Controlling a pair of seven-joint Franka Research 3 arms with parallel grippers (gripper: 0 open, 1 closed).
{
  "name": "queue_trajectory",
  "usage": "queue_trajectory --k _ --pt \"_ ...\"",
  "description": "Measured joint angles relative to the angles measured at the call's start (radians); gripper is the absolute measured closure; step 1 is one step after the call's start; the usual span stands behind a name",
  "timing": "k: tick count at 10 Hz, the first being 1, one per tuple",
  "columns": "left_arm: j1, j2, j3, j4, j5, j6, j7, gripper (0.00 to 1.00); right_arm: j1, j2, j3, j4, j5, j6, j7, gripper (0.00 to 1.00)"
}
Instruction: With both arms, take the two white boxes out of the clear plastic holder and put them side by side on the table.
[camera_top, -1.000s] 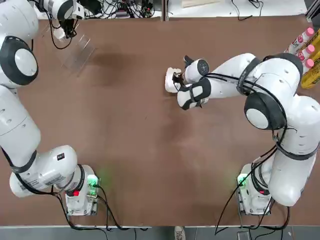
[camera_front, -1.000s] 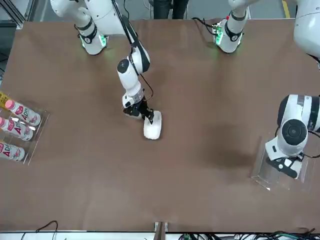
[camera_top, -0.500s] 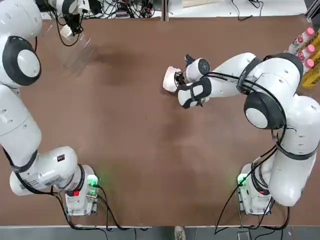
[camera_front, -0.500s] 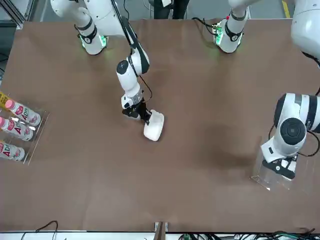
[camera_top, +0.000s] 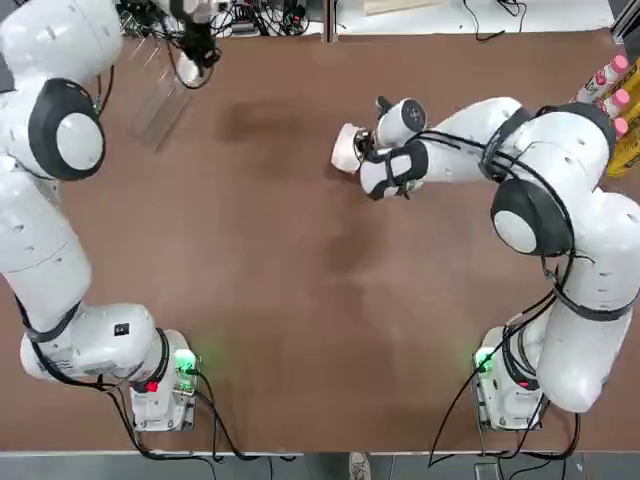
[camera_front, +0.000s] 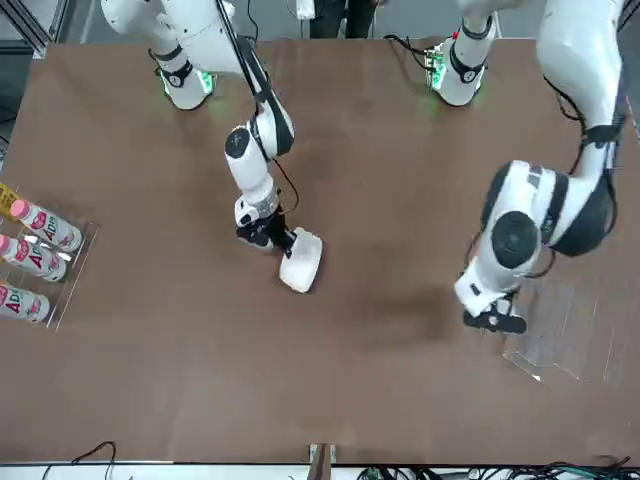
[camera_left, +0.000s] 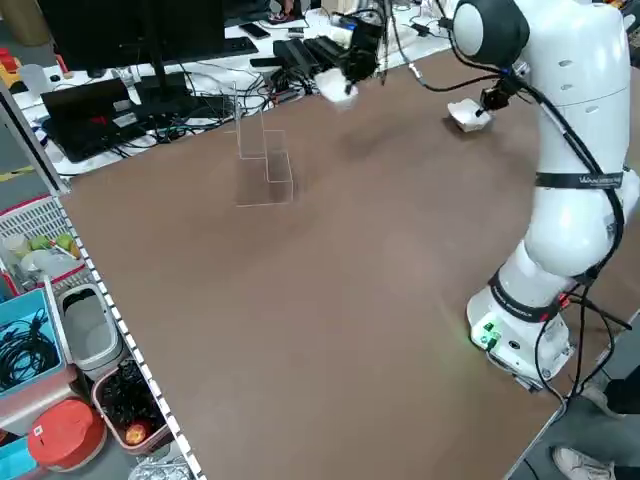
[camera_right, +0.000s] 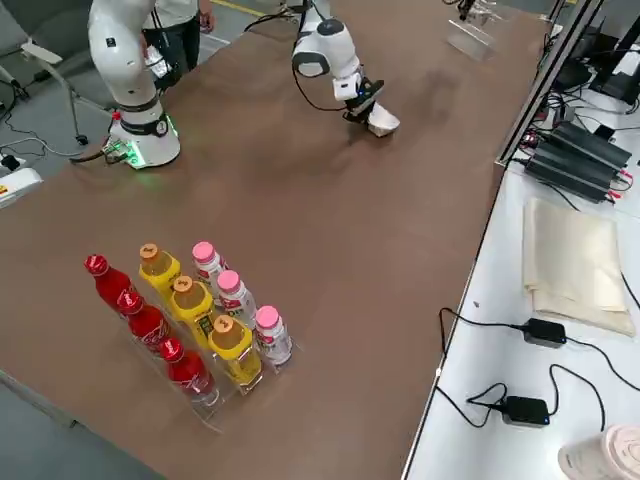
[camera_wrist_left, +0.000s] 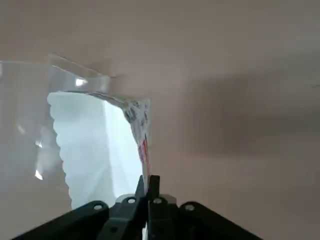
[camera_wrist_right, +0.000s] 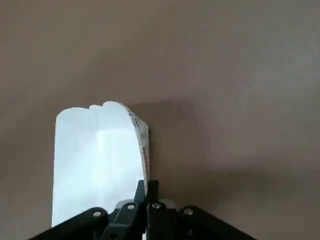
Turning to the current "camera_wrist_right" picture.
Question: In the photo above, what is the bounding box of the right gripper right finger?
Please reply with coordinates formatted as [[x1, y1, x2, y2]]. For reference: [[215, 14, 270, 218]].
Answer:
[[146, 179, 259, 240]]

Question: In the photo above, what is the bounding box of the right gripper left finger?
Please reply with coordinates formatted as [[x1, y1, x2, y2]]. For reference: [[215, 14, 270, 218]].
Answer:
[[26, 179, 148, 240]]

